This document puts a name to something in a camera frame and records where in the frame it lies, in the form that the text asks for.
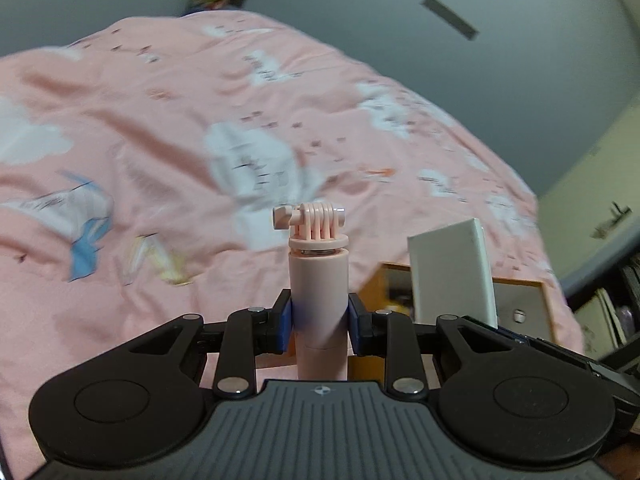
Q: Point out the dark wall strip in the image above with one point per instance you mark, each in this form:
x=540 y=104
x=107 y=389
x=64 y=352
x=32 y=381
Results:
x=450 y=17

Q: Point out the pink printed blanket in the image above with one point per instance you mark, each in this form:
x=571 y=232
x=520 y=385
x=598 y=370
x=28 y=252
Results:
x=150 y=185

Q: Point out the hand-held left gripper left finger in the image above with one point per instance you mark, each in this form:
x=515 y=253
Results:
x=285 y=325

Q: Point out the dark bookshelf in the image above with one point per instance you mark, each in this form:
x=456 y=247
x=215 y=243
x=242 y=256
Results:
x=631 y=310

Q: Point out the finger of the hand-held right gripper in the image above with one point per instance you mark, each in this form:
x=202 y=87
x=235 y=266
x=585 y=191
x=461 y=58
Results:
x=510 y=336

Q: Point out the grey desk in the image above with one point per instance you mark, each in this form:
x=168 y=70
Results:
x=590 y=180

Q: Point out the orange-rimmed cardboard container box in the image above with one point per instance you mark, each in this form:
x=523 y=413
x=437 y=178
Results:
x=530 y=310

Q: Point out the white rectangular box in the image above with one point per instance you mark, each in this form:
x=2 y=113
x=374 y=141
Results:
x=450 y=270

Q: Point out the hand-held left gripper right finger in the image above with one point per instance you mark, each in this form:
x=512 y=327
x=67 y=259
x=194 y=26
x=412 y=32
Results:
x=352 y=325

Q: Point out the small desk ornament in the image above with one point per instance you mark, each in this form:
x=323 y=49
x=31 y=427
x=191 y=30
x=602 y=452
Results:
x=610 y=225

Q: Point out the white books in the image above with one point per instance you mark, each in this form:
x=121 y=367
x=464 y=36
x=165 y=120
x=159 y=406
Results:
x=597 y=320

